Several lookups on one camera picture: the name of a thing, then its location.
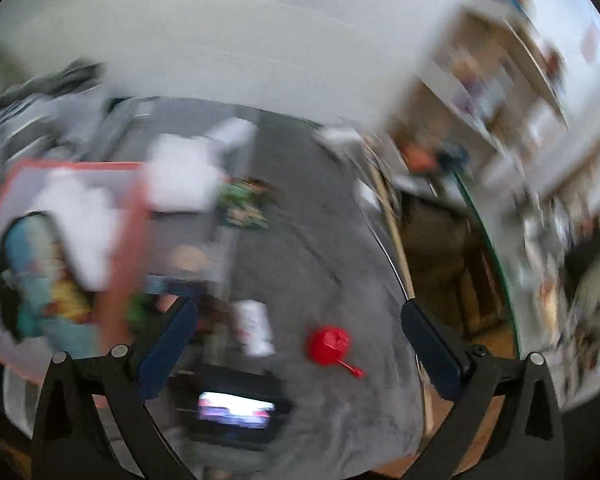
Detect glass table top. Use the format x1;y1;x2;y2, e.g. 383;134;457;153
450;160;523;361

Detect wooden shelf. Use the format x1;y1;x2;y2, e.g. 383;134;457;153
380;0;600;411

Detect pink storage container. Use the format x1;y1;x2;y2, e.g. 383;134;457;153
0;160;153;396

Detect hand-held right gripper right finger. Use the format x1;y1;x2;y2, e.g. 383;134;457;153
401;300;566;480

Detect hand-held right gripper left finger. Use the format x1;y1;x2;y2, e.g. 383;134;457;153
31;299;199;480

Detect grey quilt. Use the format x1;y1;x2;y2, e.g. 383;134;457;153
0;60;131;171

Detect red plastic toy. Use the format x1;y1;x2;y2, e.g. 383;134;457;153
306;326;366;380

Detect white power strip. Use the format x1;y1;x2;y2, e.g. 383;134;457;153
320;127;367;155

